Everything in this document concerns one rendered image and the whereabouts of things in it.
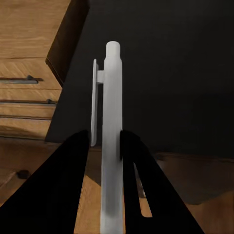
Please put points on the cabinet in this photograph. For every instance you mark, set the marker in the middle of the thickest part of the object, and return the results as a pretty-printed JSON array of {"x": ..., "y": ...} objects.
[
  {"x": 195, "y": 180},
  {"x": 38, "y": 40}
]

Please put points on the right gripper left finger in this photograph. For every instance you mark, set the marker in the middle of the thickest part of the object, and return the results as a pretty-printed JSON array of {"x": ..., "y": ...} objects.
[{"x": 47, "y": 202}]

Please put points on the swivel chair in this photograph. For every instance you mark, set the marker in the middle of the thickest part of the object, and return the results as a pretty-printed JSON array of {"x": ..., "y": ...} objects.
[{"x": 22, "y": 174}]

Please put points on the desk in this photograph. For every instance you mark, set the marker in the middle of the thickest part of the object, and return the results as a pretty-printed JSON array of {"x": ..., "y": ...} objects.
[{"x": 177, "y": 76}]

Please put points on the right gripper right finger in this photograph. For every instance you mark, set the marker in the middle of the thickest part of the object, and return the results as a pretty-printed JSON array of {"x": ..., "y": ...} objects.
[{"x": 170, "y": 214}]

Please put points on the pen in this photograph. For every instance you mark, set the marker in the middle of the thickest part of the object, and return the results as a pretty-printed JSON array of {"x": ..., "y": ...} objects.
[{"x": 111, "y": 214}]

